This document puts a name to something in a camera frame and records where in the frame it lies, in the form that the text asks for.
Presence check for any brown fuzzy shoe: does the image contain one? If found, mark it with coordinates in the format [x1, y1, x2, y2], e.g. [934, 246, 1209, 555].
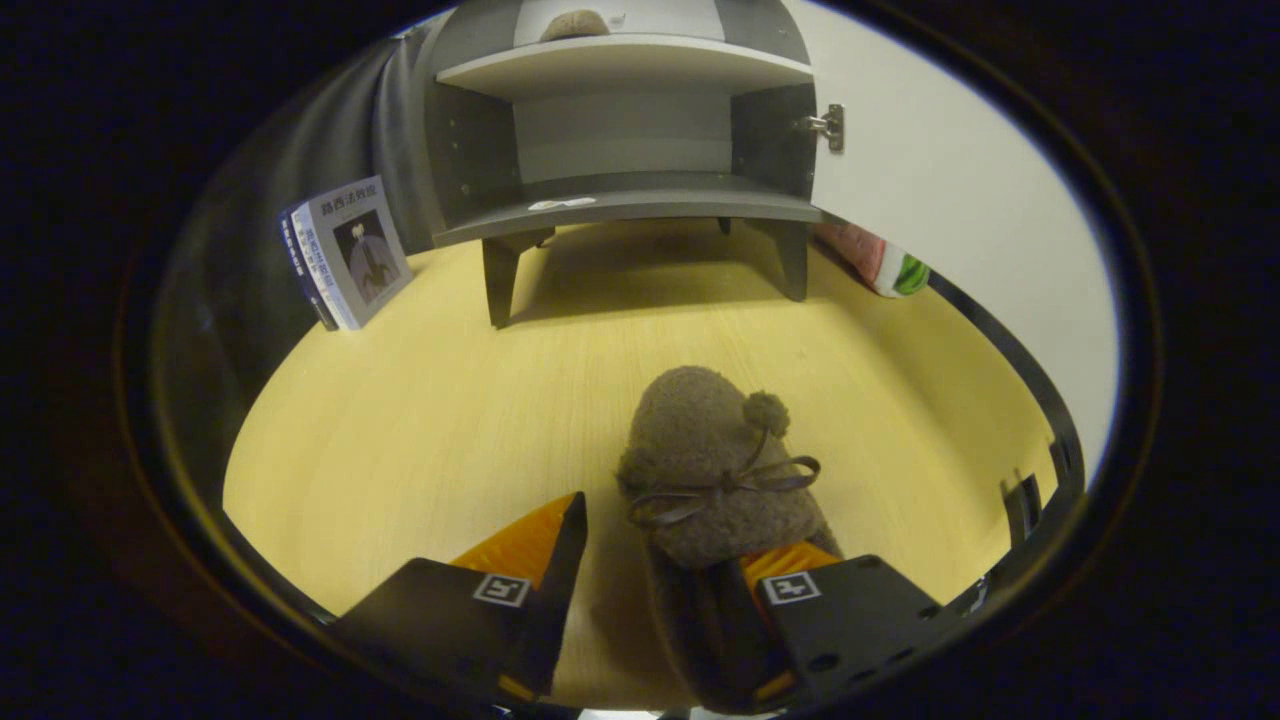
[615, 365, 846, 716]
[540, 9, 612, 43]

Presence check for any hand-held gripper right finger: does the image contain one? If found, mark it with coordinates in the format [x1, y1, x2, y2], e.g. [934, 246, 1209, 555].
[735, 540, 946, 706]

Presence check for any grey portrait cover book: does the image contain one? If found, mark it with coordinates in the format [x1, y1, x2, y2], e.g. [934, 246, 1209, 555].
[303, 176, 413, 330]

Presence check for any grey shoe cabinet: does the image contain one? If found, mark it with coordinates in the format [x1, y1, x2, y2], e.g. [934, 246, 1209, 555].
[425, 0, 823, 329]

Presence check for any dark blue book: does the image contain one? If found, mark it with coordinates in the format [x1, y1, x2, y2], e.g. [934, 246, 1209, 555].
[280, 205, 341, 332]

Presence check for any watermelon slice toy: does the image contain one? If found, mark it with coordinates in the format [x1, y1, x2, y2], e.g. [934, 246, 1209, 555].
[815, 220, 931, 299]

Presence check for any black backdrop cloth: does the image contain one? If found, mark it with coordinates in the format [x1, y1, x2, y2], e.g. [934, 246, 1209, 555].
[150, 20, 446, 401]

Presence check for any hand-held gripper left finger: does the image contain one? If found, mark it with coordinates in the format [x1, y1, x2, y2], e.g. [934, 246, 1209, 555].
[330, 490, 589, 706]

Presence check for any white shoe cabinet door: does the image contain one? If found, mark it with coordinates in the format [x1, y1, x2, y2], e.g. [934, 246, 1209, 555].
[780, 0, 1119, 611]

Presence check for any metal door hinge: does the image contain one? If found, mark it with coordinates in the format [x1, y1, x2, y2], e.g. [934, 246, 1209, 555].
[800, 103, 846, 153]

